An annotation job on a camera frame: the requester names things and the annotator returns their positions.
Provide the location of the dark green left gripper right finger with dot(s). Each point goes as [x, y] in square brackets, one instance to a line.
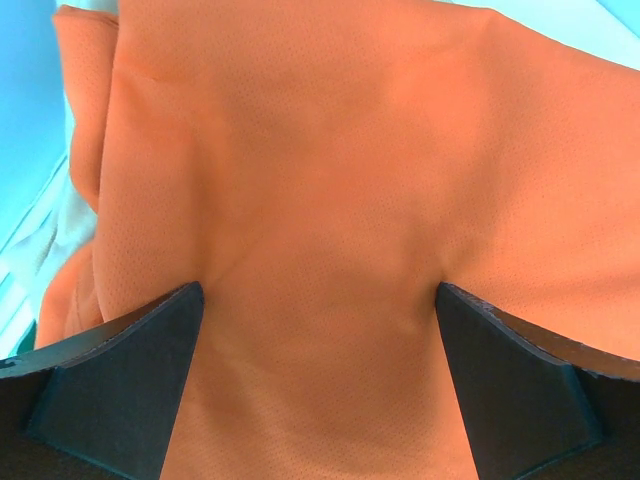
[535, 404]

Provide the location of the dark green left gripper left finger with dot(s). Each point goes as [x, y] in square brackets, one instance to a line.
[101, 404]

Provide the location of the orange t-shirt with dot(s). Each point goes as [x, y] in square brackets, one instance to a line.
[319, 167]

